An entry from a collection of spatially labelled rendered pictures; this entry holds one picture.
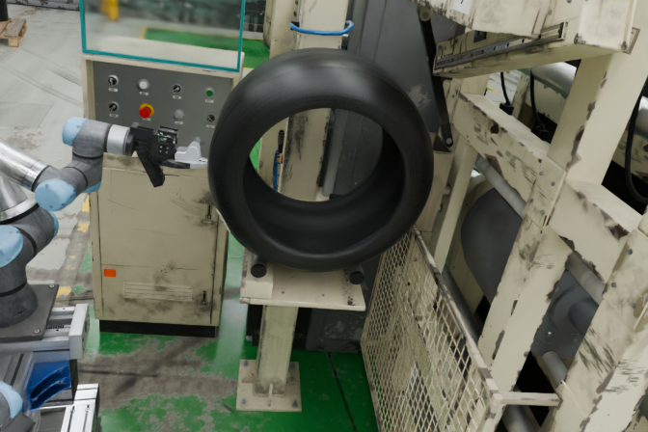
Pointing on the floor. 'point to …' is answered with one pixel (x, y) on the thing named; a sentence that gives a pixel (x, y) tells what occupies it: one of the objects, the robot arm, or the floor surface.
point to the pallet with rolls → (10, 21)
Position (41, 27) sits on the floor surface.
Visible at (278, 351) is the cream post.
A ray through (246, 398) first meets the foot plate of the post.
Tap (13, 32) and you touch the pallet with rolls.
